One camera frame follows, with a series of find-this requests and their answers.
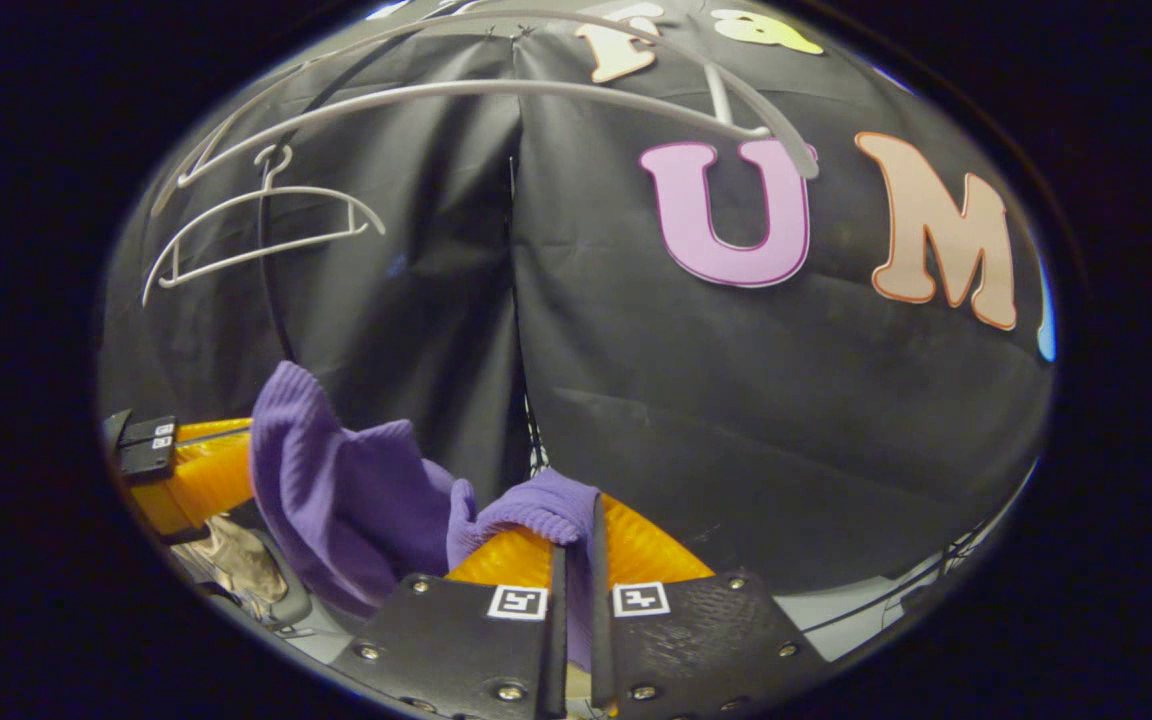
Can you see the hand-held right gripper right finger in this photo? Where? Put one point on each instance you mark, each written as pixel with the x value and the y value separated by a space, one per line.
pixel 603 640

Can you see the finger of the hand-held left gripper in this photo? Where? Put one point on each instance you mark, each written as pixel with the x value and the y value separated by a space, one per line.
pixel 148 430
pixel 206 485

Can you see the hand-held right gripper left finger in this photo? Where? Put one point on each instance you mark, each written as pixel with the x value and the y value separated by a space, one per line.
pixel 554 640

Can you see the purple ribbed shirt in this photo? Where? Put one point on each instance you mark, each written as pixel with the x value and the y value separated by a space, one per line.
pixel 356 500

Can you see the white hanger with taped hook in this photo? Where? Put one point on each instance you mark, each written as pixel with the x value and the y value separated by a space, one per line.
pixel 496 86

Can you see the black metal clothes rack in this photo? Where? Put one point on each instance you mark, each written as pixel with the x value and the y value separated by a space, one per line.
pixel 269 290

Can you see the white plastic hanger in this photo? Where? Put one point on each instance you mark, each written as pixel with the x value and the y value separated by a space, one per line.
pixel 266 193

